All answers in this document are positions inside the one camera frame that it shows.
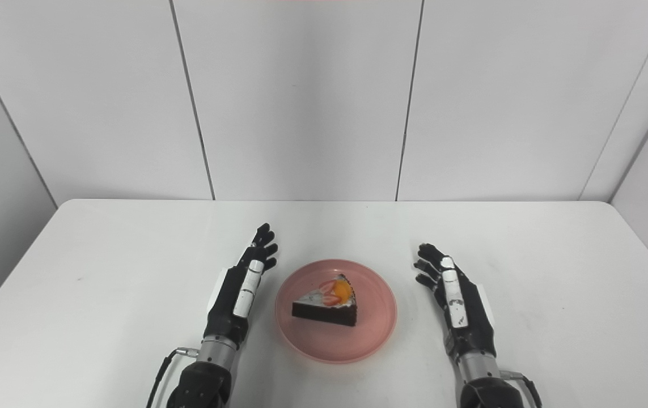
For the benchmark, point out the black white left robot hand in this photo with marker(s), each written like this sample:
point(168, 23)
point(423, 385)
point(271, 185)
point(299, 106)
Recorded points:
point(224, 317)

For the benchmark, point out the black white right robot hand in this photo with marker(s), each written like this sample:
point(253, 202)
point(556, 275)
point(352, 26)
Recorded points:
point(474, 328)

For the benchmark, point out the chocolate cake slice with fruit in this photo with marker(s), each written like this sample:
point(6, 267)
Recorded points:
point(324, 313)

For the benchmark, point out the pink round plate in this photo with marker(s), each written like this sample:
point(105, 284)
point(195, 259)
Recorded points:
point(369, 334)

